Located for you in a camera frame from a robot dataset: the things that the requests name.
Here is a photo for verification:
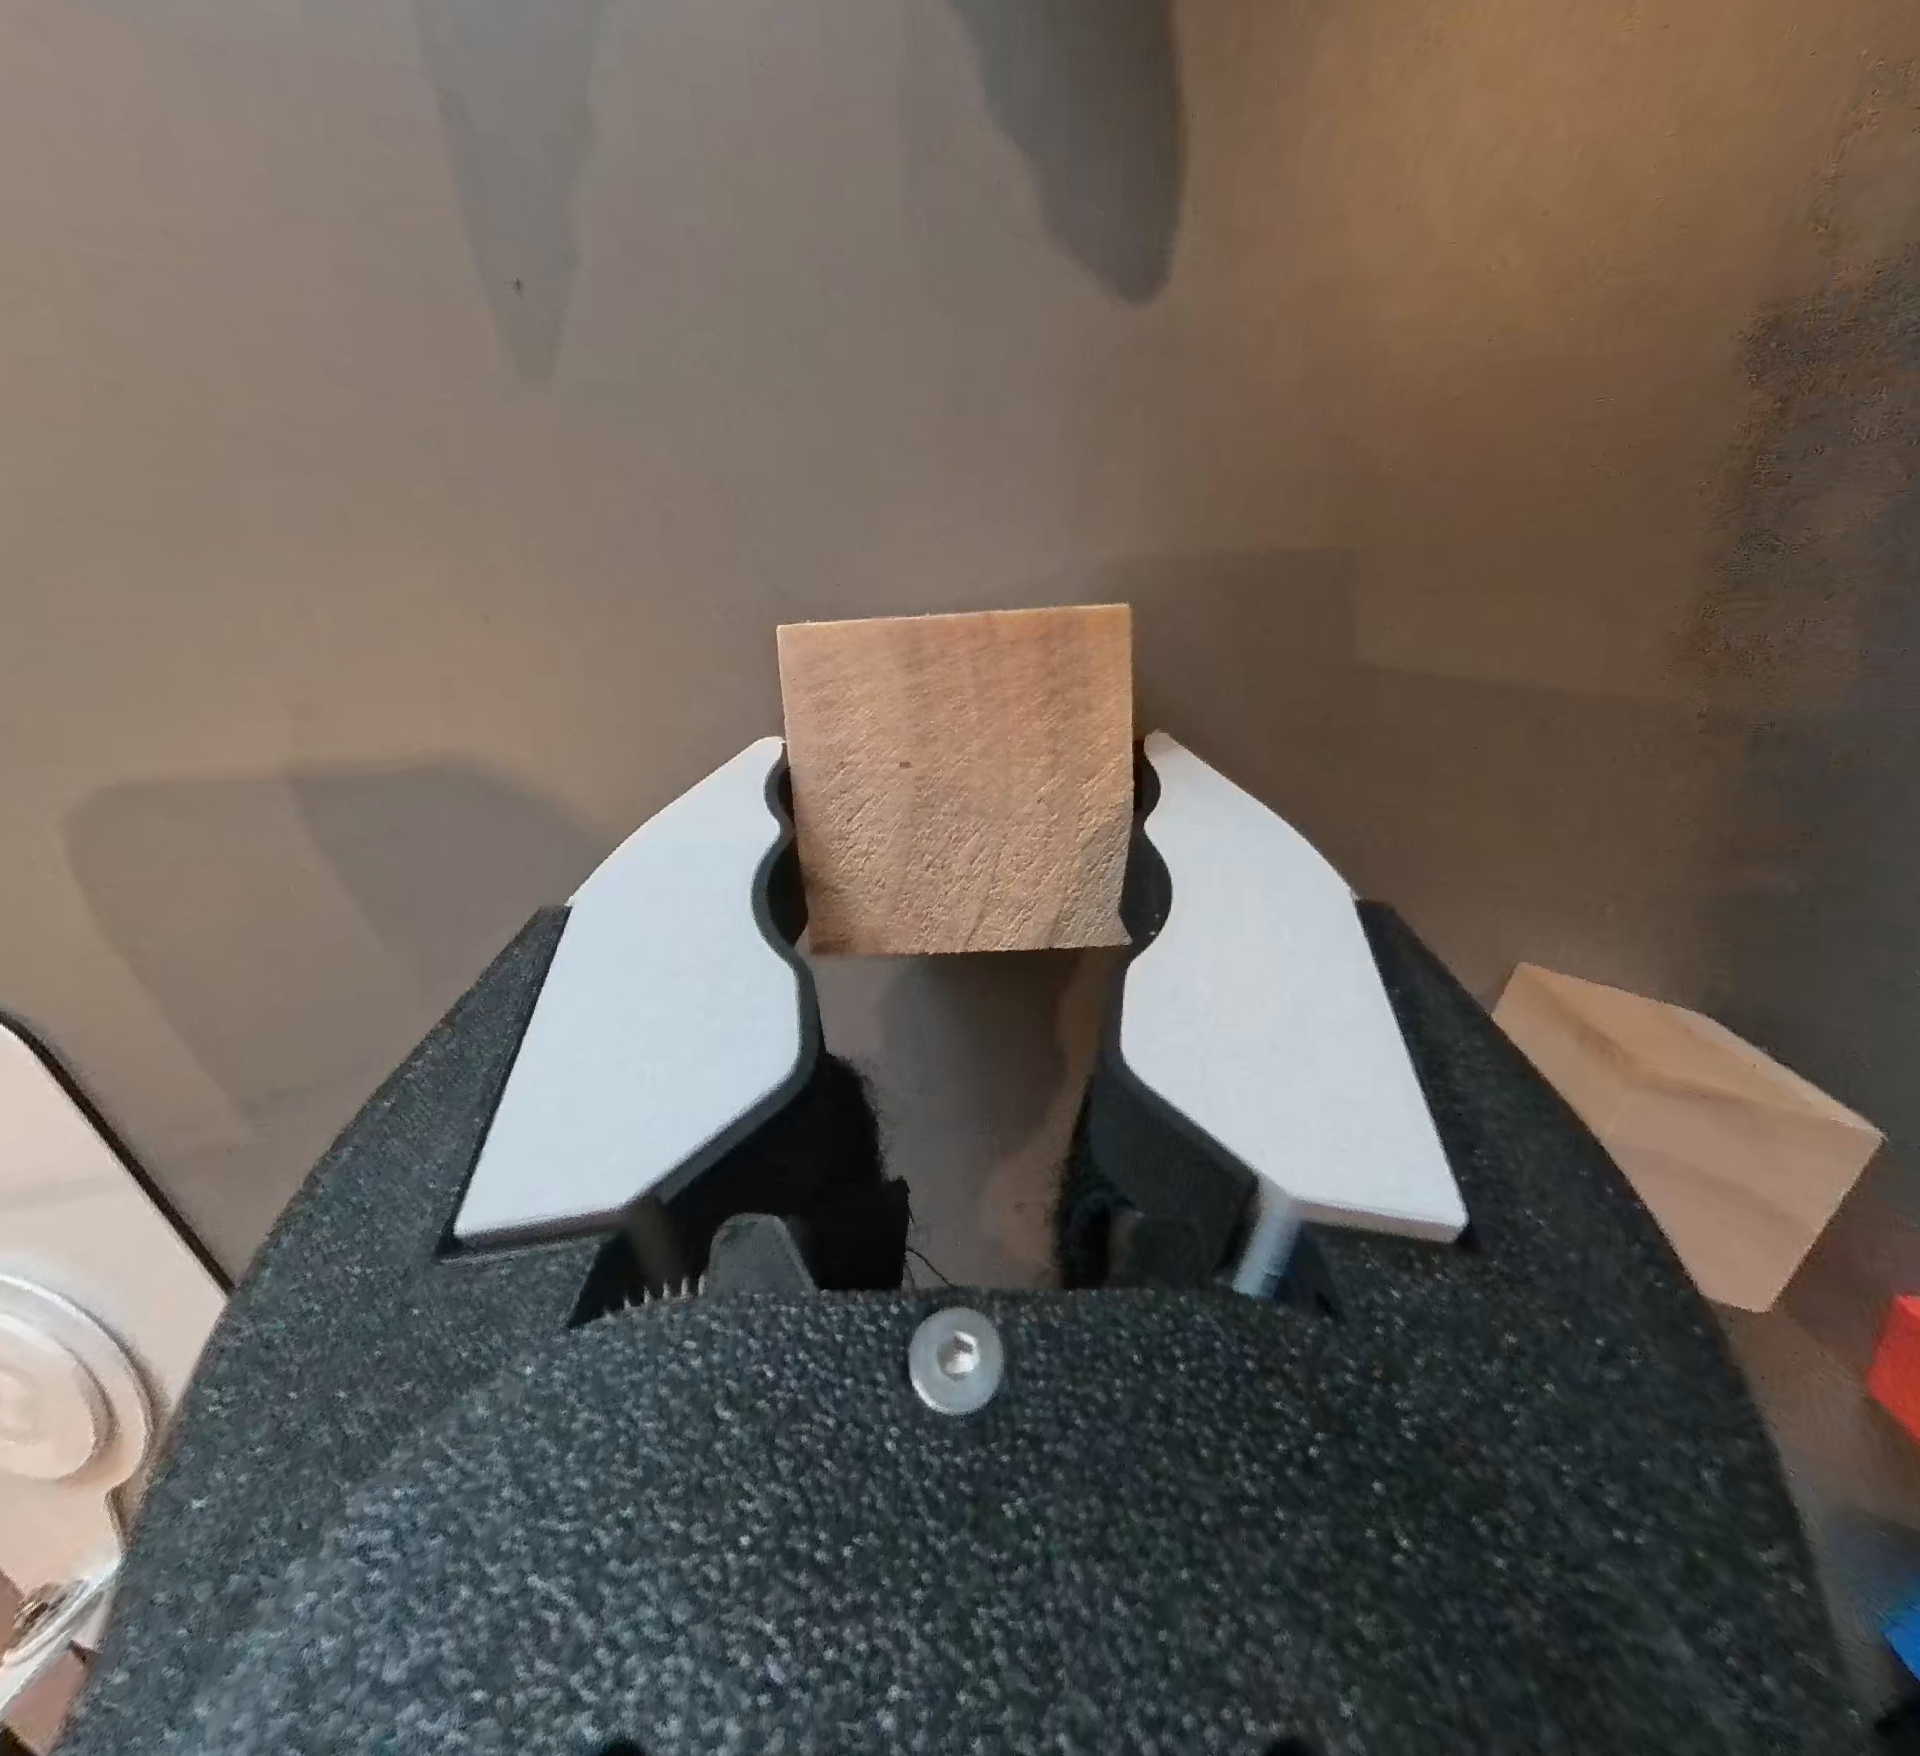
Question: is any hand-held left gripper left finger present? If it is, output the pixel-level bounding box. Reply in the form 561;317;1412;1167
450;736;911;1254

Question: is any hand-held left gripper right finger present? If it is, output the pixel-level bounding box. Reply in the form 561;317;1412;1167
1066;727;1475;1254

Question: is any large wooden cube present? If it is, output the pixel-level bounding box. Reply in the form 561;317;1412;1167
773;602;1158;959

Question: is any medium wooden cube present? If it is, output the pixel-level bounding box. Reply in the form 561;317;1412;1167
1492;961;1886;1314

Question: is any small red cube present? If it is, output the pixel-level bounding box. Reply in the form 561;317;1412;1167
1865;1288;1920;1440

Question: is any white document stand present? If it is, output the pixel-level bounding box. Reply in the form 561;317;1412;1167
0;1012;234;1667

